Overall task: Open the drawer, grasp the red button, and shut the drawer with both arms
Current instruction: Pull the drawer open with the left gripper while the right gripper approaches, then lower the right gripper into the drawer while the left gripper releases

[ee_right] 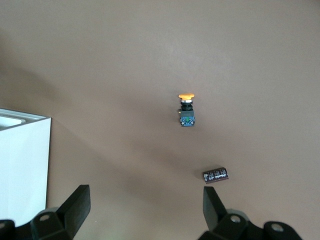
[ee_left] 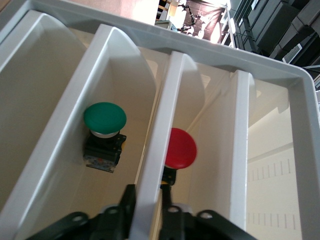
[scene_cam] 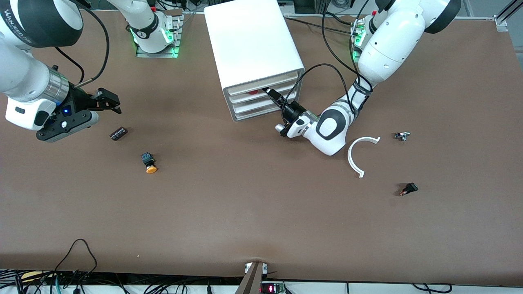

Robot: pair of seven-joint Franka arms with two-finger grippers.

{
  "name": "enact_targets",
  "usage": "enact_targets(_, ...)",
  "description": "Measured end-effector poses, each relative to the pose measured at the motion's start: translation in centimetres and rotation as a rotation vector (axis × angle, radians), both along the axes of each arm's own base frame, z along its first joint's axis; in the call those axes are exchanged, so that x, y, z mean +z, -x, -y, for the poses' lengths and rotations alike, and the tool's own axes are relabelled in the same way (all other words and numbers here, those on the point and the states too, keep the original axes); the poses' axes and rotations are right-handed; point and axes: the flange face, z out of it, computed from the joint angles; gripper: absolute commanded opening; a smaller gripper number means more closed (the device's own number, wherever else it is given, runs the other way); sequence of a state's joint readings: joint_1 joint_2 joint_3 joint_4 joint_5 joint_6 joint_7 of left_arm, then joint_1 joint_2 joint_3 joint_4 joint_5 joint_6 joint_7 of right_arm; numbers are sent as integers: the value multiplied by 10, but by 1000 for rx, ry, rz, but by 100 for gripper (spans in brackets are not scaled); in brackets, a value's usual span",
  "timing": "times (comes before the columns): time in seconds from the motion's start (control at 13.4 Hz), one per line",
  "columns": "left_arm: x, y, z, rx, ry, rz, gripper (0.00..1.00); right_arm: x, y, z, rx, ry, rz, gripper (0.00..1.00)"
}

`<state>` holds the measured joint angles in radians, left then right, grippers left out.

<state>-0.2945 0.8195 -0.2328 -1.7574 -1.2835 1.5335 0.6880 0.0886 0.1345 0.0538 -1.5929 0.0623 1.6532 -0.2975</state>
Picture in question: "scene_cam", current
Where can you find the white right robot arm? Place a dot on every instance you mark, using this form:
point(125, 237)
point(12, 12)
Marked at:
point(24, 69)

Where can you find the white drawer cabinet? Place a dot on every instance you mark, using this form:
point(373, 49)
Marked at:
point(249, 41)

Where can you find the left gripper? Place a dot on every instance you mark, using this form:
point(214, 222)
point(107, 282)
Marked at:
point(291, 110)

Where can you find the aluminium frame rail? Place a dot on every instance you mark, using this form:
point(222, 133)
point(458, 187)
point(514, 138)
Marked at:
point(500, 20)

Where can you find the white plastic drawer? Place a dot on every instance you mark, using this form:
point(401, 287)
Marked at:
point(261, 113)
point(257, 105)
point(253, 88)
point(245, 99)

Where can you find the small silver toggle switch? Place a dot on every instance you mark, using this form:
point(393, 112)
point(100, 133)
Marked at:
point(402, 136)

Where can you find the device with red display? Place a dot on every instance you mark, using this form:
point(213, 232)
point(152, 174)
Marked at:
point(271, 289)

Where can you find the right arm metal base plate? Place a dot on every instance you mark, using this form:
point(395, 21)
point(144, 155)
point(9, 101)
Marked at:
point(155, 54)

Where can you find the small black terminal block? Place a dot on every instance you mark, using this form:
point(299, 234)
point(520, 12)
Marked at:
point(118, 133)

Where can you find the orange push button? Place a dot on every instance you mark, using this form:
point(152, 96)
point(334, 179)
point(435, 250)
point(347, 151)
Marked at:
point(151, 168)

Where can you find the white curved plastic piece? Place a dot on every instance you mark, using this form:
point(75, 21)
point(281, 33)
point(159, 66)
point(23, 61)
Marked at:
point(349, 157)

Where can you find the small black rocker switch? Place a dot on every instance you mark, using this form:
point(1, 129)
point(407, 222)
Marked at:
point(410, 188)

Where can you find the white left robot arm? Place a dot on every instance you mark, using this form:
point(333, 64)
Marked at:
point(392, 45)

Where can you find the red push button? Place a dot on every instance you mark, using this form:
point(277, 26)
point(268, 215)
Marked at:
point(254, 92)

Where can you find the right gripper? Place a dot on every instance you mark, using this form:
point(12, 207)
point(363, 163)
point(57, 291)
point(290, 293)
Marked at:
point(79, 101)

